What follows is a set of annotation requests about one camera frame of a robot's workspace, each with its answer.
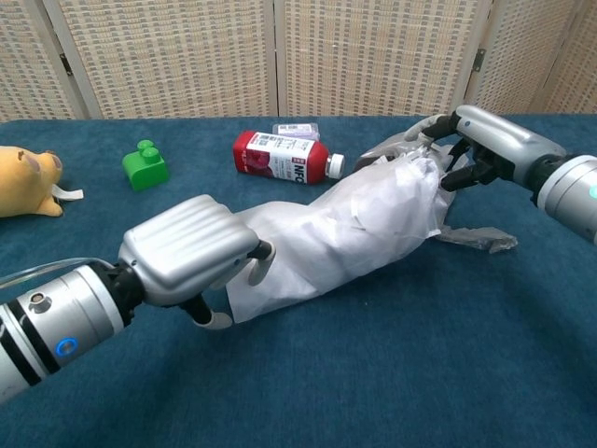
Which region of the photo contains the small purple clear box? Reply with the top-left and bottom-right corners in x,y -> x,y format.
271,122 -> 321,142

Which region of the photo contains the red juice bottle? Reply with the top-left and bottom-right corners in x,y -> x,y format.
232,130 -> 347,186

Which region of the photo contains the yellow plush toy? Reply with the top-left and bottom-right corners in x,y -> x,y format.
0,145 -> 85,219

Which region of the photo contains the white cloth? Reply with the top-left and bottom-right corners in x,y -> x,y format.
260,148 -> 444,300

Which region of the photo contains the clear left wrist cable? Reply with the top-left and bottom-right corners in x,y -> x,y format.
0,256 -> 116,287

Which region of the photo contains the grey plastic bag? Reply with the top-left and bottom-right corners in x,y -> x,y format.
354,133 -> 519,254

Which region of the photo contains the translucent plastic zip bag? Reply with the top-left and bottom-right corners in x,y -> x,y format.
226,139 -> 456,326

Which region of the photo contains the blue table cover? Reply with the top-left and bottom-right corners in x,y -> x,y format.
0,114 -> 597,448

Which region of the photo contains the green toy block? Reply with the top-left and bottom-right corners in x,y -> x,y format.
121,139 -> 170,192

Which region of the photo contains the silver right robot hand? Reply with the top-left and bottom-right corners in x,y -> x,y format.
405,105 -> 568,192

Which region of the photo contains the woven folding screen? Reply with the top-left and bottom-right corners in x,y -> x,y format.
0,0 -> 597,123

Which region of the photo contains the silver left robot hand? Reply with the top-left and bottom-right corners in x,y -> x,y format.
117,194 -> 276,331

